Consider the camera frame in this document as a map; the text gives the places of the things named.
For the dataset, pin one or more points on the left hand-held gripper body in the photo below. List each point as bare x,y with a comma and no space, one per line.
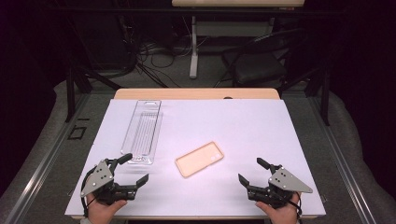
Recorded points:
104,179

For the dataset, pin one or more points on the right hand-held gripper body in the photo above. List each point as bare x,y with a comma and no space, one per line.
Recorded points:
286,182

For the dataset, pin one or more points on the clear plastic packaging tray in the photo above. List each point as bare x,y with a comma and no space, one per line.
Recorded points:
143,133

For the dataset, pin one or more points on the beige phone case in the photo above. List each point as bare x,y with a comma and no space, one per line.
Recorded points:
199,159

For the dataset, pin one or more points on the person's right hand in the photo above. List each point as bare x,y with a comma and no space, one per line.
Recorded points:
283,215

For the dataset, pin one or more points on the person's left hand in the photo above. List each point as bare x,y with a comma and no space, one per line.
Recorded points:
101,214

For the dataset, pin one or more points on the white table cover sheet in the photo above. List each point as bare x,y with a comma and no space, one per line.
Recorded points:
233,130

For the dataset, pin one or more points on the short black tape strip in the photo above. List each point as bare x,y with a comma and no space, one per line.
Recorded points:
83,118

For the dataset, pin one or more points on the black metal stand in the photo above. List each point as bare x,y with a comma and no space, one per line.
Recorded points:
325,99
70,93

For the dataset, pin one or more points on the wooden table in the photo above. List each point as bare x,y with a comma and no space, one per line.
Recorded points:
193,93

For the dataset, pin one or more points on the black folding chair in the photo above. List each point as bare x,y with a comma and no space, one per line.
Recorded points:
258,68

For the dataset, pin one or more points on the white-legged desk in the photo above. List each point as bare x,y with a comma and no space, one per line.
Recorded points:
194,56

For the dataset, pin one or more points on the aluminium floor rail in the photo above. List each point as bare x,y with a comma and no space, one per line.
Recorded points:
339,161
46,158

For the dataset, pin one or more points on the black horizontal frame bar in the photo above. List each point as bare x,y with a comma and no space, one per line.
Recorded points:
124,10

